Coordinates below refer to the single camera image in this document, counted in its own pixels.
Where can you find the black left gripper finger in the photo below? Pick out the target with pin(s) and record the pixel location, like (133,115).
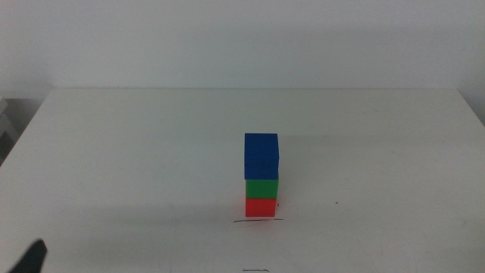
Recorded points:
(33,259)

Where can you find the red cube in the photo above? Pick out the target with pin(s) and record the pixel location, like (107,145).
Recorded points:
(260,208)

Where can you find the green cube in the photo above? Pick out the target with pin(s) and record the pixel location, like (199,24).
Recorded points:
(261,188)

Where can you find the blue cube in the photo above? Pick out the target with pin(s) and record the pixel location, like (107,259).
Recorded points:
(261,155)

